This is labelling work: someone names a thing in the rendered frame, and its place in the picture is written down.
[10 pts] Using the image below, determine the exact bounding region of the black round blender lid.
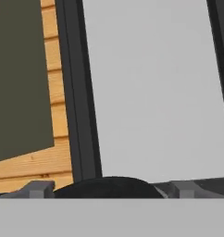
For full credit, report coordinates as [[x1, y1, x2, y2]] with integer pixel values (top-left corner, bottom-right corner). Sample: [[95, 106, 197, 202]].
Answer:
[[53, 176, 165, 199]]

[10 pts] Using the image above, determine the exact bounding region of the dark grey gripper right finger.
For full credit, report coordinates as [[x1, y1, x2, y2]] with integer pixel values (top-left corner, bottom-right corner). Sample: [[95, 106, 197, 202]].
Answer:
[[153, 180, 224, 199]]

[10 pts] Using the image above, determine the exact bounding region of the pale grey dark-framed panel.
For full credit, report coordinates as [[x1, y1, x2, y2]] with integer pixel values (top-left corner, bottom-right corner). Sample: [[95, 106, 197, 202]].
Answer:
[[55, 0, 224, 198]]

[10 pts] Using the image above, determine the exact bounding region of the dark olive cupboard door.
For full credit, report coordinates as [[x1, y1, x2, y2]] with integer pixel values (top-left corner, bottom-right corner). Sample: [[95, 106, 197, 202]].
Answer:
[[0, 0, 56, 164]]

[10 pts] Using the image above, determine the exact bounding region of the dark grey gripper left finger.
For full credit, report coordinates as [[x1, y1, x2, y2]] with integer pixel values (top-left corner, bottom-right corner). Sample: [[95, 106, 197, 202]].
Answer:
[[0, 180, 56, 199]]

